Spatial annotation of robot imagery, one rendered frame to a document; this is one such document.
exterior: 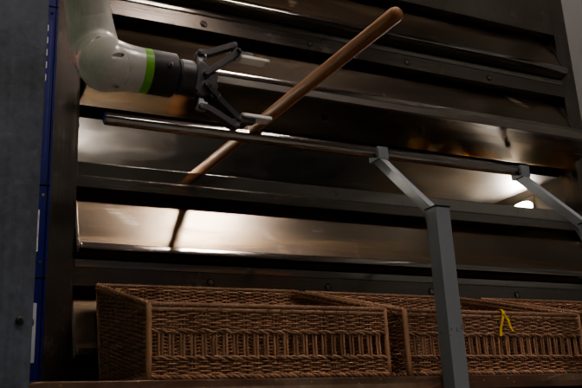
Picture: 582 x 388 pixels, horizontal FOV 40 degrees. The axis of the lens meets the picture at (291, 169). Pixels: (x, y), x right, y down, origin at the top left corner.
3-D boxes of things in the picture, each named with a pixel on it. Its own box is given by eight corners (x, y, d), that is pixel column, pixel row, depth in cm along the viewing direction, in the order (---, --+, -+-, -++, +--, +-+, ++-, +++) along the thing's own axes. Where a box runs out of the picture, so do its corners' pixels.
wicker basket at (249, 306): (88, 397, 193) (92, 282, 202) (300, 392, 217) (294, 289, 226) (144, 382, 152) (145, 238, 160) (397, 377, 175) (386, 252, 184)
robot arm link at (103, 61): (78, 93, 155) (88, 37, 152) (67, 78, 165) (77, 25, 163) (148, 104, 161) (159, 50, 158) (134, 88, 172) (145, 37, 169)
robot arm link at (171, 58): (156, 81, 158) (156, 39, 161) (138, 103, 168) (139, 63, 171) (185, 86, 161) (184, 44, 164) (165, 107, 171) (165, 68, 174)
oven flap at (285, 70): (83, 69, 219) (79, 19, 231) (572, 143, 297) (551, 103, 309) (87, 57, 216) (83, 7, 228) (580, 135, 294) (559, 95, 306)
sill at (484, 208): (72, 181, 215) (72, 167, 216) (572, 227, 294) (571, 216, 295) (76, 175, 210) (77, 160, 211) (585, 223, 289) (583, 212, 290)
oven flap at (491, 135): (95, 62, 206) (77, 105, 221) (604, 143, 284) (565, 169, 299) (95, 54, 207) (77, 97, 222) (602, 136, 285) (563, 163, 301)
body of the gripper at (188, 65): (168, 65, 171) (209, 72, 176) (168, 101, 169) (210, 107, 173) (180, 49, 165) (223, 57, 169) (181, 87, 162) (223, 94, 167)
